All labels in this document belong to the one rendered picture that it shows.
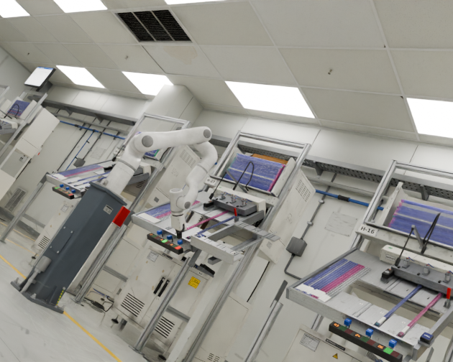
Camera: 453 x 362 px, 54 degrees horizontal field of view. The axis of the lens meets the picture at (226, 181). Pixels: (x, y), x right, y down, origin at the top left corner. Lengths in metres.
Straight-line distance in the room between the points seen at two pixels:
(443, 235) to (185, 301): 1.68
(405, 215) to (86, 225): 1.89
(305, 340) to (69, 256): 1.39
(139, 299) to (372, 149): 3.06
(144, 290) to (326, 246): 2.10
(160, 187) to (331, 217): 1.83
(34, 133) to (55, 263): 4.86
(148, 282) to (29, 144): 4.31
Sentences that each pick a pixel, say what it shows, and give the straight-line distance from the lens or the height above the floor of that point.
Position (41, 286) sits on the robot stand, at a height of 0.08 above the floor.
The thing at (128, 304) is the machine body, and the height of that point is 0.16.
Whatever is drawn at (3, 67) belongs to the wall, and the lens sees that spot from 11.48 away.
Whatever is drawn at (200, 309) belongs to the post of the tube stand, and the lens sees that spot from 2.83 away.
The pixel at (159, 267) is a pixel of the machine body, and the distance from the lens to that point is 3.45.
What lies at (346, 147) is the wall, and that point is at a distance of 5.35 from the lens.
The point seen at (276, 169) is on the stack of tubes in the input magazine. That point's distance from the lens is 3.50.
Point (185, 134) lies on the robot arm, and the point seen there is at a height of 1.26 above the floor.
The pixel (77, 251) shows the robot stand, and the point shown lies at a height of 0.33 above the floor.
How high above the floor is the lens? 0.41
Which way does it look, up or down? 15 degrees up
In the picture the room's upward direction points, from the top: 31 degrees clockwise
